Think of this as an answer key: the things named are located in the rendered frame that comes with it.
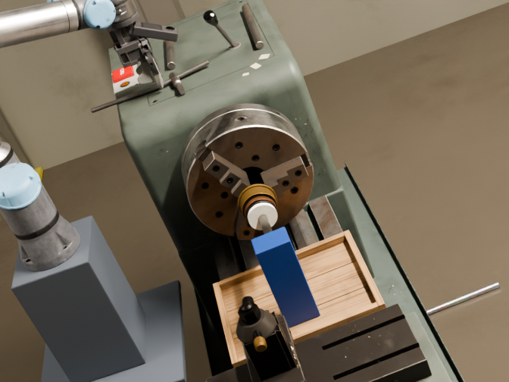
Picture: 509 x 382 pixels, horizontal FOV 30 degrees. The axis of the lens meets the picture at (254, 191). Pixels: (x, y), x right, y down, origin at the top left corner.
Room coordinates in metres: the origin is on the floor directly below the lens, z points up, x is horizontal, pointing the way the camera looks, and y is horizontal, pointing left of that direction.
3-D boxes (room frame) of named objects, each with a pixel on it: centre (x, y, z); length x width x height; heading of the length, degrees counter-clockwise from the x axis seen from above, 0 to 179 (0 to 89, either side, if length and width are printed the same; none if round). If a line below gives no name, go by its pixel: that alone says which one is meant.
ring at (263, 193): (1.86, 0.00, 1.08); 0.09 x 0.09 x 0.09; 88
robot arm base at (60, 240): (2.00, 0.51, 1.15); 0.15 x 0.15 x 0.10
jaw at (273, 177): (1.94, -0.09, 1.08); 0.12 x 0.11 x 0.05; 88
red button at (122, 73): (2.47, 0.21, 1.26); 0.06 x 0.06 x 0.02; 88
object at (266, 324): (1.41, 0.10, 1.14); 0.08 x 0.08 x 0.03
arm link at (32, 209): (2.01, 0.52, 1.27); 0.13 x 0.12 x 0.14; 21
